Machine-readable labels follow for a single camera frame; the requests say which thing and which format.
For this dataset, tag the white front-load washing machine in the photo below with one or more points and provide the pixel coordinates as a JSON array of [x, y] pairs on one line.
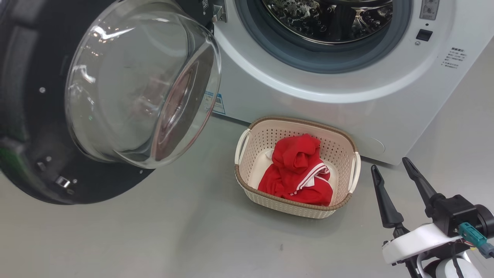
[[328, 104]]

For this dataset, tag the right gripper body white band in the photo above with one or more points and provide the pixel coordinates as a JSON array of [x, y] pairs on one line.
[[417, 241]]

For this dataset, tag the grey rubber door gasket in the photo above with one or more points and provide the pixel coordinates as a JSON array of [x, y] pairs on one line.
[[254, 34]]

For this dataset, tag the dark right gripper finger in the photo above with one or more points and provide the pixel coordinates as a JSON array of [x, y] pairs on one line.
[[388, 208], [422, 187]]

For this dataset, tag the black door lock slot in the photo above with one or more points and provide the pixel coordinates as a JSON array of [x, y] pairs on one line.
[[424, 35]]

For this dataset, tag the blue energy label sticker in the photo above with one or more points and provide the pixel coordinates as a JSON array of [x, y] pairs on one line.
[[219, 104]]

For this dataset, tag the steel washer drum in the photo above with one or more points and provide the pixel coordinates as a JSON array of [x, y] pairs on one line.
[[328, 19]]

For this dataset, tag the grey instruction sticker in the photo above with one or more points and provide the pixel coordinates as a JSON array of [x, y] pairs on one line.
[[429, 9]]

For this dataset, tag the metal door hinge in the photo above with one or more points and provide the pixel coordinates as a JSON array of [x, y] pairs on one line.
[[219, 11]]

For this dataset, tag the red garment with white stripes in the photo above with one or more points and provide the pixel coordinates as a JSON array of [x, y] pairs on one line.
[[297, 170]]

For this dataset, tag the black door with glass bowl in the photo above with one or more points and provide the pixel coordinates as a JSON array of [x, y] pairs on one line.
[[38, 116]]

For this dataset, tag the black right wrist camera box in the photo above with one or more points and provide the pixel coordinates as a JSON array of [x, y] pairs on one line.
[[457, 212]]

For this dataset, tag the cream perforated laundry basket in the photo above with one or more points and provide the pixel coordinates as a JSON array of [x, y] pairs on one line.
[[339, 154]]

